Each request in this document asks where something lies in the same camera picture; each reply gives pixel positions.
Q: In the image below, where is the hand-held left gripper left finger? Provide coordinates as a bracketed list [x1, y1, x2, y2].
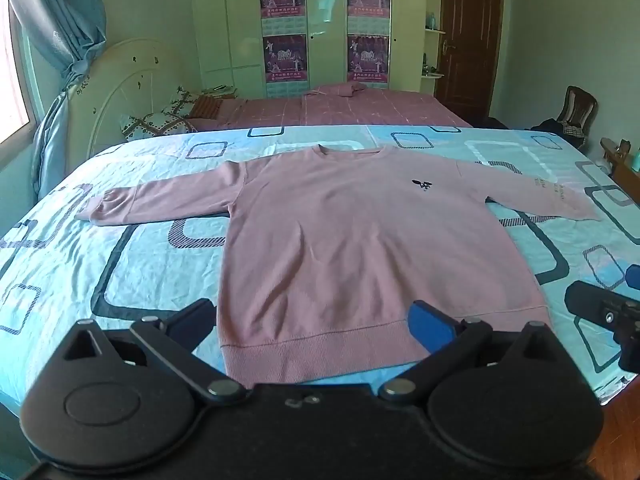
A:
[62, 298, 249, 407]

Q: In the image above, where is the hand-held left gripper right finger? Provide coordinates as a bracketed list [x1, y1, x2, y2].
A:
[377, 300, 566, 405]

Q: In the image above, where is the pink sweatshirt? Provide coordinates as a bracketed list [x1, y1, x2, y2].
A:
[75, 144, 603, 391]

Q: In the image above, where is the dark clothes pile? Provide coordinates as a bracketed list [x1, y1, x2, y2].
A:
[530, 117, 586, 141]

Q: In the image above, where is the blue patterned bedsheet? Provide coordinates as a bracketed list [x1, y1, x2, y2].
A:
[0, 124, 640, 416]

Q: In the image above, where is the wooden furniture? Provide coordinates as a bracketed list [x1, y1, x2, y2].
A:
[600, 137, 640, 191]

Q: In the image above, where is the dark wooden chair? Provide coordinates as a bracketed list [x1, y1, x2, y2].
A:
[555, 85, 598, 148]

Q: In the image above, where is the diamond patterned pillow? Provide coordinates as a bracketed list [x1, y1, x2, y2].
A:
[121, 112, 201, 142]
[160, 85, 208, 118]

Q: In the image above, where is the orange striped cushion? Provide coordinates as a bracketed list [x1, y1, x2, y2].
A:
[192, 94, 226, 120]

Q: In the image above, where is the pink folded cloth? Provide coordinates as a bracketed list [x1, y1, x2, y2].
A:
[302, 81, 368, 98]

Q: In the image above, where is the cream headboard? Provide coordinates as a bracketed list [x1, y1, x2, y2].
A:
[67, 37, 203, 161]

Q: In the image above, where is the cream corner shelf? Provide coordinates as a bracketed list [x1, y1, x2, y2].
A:
[422, 0, 448, 81]

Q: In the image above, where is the window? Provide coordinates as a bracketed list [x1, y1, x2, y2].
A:
[0, 0, 43, 146]

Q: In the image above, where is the cream wardrobe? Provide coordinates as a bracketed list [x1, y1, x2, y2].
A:
[191, 0, 428, 101]

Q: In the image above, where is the brown wooden door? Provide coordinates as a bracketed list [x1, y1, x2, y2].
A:
[434, 0, 506, 123]

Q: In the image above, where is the blue curtain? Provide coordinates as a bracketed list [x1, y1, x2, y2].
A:
[0, 0, 108, 201]

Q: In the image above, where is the purple wall poster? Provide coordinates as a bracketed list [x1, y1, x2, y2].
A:
[263, 35, 307, 98]
[348, 35, 390, 83]
[259, 0, 306, 33]
[347, 0, 391, 33]

